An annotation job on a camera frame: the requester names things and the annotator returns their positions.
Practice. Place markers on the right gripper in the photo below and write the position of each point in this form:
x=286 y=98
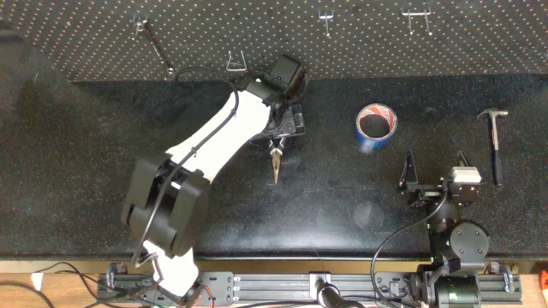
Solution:
x=421 y=188

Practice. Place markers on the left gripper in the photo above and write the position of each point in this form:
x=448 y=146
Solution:
x=286 y=122

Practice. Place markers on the hammer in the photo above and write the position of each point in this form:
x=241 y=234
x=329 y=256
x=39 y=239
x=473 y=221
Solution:
x=495 y=137

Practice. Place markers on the roll of blue tape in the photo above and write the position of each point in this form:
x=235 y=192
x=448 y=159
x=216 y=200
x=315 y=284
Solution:
x=368 y=141

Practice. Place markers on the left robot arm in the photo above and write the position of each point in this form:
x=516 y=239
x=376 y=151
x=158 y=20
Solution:
x=222 y=137

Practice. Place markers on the black pegboard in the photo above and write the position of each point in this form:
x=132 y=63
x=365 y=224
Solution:
x=385 y=47

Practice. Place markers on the metal hook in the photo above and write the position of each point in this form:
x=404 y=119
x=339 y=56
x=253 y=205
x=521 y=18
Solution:
x=326 y=21
x=415 y=13
x=140 y=19
x=236 y=70

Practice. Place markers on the wrench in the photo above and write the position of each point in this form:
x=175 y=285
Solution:
x=155 y=45

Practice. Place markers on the orange object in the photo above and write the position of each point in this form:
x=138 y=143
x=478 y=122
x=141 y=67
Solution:
x=544 y=286

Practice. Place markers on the white tape strip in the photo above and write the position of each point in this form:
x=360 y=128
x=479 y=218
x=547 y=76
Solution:
x=37 y=280

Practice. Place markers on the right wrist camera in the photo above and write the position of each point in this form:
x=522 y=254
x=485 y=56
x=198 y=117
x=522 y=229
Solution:
x=464 y=175

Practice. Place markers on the mounting rail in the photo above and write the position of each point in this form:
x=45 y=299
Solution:
x=274 y=288

